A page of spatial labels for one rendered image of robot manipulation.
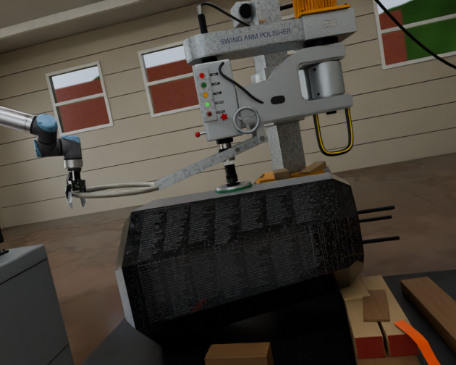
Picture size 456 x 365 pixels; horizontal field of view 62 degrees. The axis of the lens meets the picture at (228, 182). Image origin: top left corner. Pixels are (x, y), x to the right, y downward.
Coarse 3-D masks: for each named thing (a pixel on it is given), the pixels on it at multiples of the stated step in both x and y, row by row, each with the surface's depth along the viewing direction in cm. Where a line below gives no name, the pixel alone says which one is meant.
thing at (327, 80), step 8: (320, 64) 214; (328, 64) 213; (336, 64) 214; (312, 72) 218; (320, 72) 215; (328, 72) 213; (336, 72) 214; (312, 80) 220; (320, 80) 215; (328, 80) 214; (336, 80) 214; (312, 88) 222; (320, 88) 216; (328, 88) 214; (336, 88) 214; (344, 88) 218; (312, 96) 225; (320, 96) 217; (328, 96) 216
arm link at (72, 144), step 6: (60, 138) 192; (66, 138) 192; (72, 138) 193; (78, 138) 195; (66, 144) 191; (72, 144) 193; (78, 144) 195; (66, 150) 192; (72, 150) 193; (78, 150) 195; (66, 156) 193; (72, 156) 193; (78, 156) 195
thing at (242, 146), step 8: (256, 136) 215; (240, 144) 214; (248, 144) 215; (256, 144) 215; (224, 152) 214; (232, 152) 214; (240, 152) 215; (208, 160) 213; (216, 160) 214; (224, 160) 214; (184, 168) 223; (192, 168) 212; (200, 168) 213; (168, 176) 222; (176, 176) 212; (184, 176) 212; (160, 184) 211; (168, 184) 212
